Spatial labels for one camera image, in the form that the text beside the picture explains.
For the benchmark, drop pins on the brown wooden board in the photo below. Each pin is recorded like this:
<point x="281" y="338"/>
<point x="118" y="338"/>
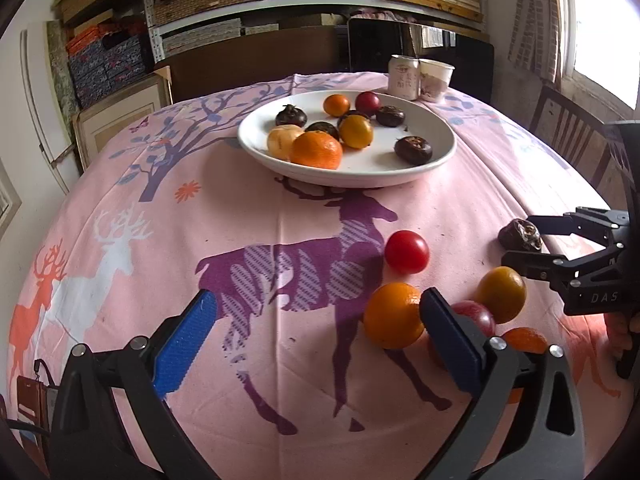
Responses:
<point x="250" y="60"/>

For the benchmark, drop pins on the white leaning board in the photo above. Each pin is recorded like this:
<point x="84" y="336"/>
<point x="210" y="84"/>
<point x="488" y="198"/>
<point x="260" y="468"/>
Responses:
<point x="40" y="110"/>

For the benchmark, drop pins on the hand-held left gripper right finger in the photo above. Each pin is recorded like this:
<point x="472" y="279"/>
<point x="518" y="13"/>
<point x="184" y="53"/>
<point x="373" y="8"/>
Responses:
<point x="447" y="342"/>

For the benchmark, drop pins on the white pink drink can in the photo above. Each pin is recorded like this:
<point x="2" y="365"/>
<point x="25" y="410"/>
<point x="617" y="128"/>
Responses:
<point x="404" y="77"/>

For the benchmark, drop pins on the dark wooden chair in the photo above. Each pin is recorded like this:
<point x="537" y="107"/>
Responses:
<point x="570" y="135"/>

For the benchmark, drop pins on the pale wooden picture frame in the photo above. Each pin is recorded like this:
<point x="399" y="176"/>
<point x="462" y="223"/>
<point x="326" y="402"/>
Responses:
<point x="115" y="120"/>

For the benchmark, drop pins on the white oval plate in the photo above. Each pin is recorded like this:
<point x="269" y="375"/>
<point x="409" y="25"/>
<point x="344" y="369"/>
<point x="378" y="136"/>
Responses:
<point x="360" y="167"/>

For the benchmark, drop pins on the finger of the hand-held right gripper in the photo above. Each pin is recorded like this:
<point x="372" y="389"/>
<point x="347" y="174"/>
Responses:
<point x="590" y="221"/>
<point x="545" y="267"/>

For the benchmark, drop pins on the stack of blue floral boxes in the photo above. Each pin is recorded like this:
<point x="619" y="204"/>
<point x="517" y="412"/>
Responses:
<point x="105" y="67"/>

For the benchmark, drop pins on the person's right hand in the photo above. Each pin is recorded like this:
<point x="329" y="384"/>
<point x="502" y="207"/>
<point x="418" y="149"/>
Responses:
<point x="616" y="335"/>

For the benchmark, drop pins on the white metal shelf rack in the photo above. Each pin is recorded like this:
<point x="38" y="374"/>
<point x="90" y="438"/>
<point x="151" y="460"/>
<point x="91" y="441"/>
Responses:
<point x="260" y="6"/>

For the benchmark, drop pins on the smartphone in brown wallet case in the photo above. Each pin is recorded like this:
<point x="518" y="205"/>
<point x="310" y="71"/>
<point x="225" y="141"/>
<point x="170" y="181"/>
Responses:
<point x="31" y="395"/>

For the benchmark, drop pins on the large orange mandarin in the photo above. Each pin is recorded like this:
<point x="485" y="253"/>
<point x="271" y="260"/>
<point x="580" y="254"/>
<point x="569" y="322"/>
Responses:
<point x="317" y="151"/>
<point x="525" y="340"/>

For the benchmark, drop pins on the dark red plum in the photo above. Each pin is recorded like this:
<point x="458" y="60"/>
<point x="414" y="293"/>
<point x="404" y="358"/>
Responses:
<point x="477" y="314"/>

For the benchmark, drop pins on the checked beige curtain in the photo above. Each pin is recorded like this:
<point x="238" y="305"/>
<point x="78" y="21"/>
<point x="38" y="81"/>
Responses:
<point x="535" y="20"/>

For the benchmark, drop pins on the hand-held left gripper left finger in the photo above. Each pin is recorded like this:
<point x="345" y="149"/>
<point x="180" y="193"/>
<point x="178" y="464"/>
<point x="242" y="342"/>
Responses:
<point x="187" y="340"/>

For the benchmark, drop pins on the small orange kumquat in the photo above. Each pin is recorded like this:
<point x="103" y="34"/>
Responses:
<point x="336" y="105"/>
<point x="355" y="132"/>
<point x="393" y="316"/>
<point x="500" y="290"/>

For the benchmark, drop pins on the white paper cup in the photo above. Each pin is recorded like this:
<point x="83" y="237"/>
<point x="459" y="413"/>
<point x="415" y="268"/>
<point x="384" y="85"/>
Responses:
<point x="436" y="80"/>

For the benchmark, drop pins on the dark brown water chestnut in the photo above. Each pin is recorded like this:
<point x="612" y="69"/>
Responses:
<point x="291" y="115"/>
<point x="390" y="116"/>
<point x="321" y="127"/>
<point x="344" y="118"/>
<point x="413" y="150"/>
<point x="517" y="236"/>

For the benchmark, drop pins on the white framed window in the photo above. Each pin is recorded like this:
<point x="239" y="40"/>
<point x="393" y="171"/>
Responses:
<point x="7" y="200"/>

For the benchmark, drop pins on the green marbled panel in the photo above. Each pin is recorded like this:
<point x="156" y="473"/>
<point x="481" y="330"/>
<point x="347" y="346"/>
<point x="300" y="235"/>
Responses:
<point x="62" y="75"/>

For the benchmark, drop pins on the black chair with metal frame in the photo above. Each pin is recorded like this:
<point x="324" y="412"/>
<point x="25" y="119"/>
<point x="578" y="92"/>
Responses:
<point x="450" y="60"/>

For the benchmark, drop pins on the small red tomato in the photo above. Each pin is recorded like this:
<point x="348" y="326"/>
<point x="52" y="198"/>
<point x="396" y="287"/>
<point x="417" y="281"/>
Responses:
<point x="368" y="102"/>
<point x="406" y="251"/>

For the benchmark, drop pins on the bright window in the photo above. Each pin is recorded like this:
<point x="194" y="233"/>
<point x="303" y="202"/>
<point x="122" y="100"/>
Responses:
<point x="605" y="25"/>

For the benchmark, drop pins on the pale yellow round melon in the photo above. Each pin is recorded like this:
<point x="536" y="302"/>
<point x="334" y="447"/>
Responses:
<point x="280" y="142"/>

